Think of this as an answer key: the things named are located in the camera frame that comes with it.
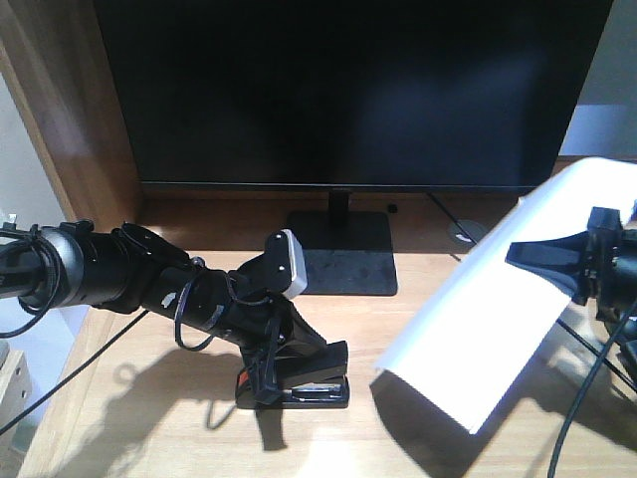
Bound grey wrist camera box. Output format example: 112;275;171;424
264;229;308;300

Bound wooden computer desk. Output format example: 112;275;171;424
0;0;637;478

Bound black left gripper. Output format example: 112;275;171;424
143;254;343;404

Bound black stapler orange button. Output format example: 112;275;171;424
235;341;350;409

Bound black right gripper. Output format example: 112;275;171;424
506;207;636;335

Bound grey desk cable grommet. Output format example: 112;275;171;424
447;220;488;246

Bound white paper sheets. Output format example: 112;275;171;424
375;157;636;434

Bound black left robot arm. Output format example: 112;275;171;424
1;220;349;409

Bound black computer monitor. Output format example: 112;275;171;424
94;1;612;295

